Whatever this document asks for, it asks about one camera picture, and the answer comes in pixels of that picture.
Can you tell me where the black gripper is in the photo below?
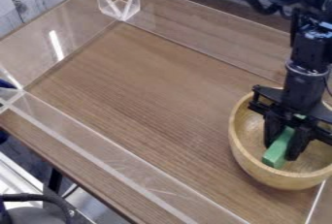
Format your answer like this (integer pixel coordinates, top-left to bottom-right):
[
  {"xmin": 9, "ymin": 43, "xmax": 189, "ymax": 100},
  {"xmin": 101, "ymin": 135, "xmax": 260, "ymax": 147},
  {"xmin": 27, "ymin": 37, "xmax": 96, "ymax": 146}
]
[{"xmin": 248, "ymin": 60, "xmax": 332, "ymax": 161}]

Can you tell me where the green rectangular block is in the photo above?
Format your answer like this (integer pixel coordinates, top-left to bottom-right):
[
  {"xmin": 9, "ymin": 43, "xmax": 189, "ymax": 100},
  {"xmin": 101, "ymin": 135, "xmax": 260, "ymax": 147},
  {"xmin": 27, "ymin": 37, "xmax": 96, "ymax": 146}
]
[{"xmin": 263, "ymin": 124, "xmax": 299, "ymax": 169}]

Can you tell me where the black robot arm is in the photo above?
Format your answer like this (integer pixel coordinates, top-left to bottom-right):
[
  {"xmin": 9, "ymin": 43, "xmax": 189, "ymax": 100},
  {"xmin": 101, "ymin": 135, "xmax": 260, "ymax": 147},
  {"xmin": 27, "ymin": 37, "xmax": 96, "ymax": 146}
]
[{"xmin": 247, "ymin": 0, "xmax": 332, "ymax": 161}]

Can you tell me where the light wooden bowl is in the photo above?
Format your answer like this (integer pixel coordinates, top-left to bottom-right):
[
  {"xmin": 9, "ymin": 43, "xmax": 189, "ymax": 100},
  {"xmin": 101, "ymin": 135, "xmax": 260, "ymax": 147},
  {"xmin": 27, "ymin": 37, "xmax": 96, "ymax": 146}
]
[{"xmin": 228, "ymin": 93, "xmax": 332, "ymax": 190}]

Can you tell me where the black table leg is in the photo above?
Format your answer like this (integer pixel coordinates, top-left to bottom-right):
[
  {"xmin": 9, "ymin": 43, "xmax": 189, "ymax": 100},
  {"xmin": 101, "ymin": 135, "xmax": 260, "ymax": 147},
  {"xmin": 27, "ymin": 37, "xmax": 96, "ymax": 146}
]
[{"xmin": 49, "ymin": 169, "xmax": 63, "ymax": 194}]

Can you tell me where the clear acrylic enclosure wall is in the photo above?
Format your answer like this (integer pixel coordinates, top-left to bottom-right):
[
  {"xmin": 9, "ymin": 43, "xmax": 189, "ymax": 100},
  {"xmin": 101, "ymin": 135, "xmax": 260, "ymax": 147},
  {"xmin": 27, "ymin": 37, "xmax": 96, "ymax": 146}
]
[{"xmin": 0, "ymin": 0, "xmax": 332, "ymax": 224}]

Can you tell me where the black metal bracket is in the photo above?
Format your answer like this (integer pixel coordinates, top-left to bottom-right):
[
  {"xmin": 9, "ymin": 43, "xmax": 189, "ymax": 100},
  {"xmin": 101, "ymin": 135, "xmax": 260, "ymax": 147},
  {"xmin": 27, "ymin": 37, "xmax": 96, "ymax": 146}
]
[{"xmin": 63, "ymin": 200, "xmax": 97, "ymax": 224}]

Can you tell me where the black cable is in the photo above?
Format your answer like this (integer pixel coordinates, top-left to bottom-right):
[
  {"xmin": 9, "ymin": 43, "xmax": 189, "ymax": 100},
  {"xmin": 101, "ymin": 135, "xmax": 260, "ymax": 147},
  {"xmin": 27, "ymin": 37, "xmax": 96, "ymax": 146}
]
[{"xmin": 0, "ymin": 192, "xmax": 73, "ymax": 224}]

